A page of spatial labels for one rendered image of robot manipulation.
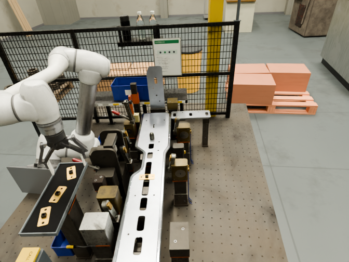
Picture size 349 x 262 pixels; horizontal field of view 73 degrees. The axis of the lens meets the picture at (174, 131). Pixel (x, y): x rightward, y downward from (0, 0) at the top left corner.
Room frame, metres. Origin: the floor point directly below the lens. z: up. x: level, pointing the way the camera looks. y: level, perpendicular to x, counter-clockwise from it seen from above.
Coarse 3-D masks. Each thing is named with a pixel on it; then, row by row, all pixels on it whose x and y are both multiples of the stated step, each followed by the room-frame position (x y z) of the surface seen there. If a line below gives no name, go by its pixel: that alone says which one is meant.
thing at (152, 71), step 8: (152, 72) 1.62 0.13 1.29; (160, 72) 1.62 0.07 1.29; (152, 80) 1.62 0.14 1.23; (160, 80) 1.62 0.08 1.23; (152, 88) 1.62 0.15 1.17; (160, 88) 1.62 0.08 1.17; (152, 96) 1.62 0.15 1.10; (160, 96) 1.62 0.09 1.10; (152, 104) 1.62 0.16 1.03; (160, 104) 1.62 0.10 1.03
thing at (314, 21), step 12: (300, 0) 7.54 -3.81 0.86; (312, 0) 6.87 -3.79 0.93; (324, 0) 6.77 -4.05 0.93; (336, 0) 6.76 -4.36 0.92; (300, 12) 7.32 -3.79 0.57; (312, 12) 6.79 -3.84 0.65; (324, 12) 6.78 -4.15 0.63; (300, 24) 7.15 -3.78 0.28; (312, 24) 6.80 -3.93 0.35; (324, 24) 6.79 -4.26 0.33
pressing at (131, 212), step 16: (144, 128) 1.34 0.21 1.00; (160, 128) 1.33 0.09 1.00; (144, 144) 1.17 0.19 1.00; (160, 144) 1.16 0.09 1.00; (144, 160) 1.02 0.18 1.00; (160, 160) 1.01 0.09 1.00; (160, 176) 0.89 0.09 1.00; (128, 192) 0.79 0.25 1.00; (160, 192) 0.78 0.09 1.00; (128, 208) 0.69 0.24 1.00; (160, 208) 0.68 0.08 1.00; (128, 224) 0.61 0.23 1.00; (144, 224) 0.61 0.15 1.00; (160, 224) 0.60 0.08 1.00; (128, 240) 0.54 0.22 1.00; (144, 240) 0.53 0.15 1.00; (160, 240) 0.53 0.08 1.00; (128, 256) 0.47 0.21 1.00; (144, 256) 0.47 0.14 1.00
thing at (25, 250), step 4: (24, 248) 0.44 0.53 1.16; (28, 248) 0.43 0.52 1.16; (32, 248) 0.43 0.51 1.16; (36, 248) 0.43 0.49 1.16; (40, 248) 0.44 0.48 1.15; (20, 252) 0.42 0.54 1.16; (24, 252) 0.42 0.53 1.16; (28, 252) 0.42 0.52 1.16; (32, 252) 0.42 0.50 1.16; (36, 252) 0.42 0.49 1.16; (20, 256) 0.41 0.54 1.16; (24, 256) 0.41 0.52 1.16; (28, 256) 0.41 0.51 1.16; (32, 256) 0.41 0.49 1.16; (36, 256) 0.41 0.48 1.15; (16, 260) 0.40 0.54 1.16; (20, 260) 0.40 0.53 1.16; (24, 260) 0.39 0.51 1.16; (28, 260) 0.39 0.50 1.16; (32, 260) 0.39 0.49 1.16
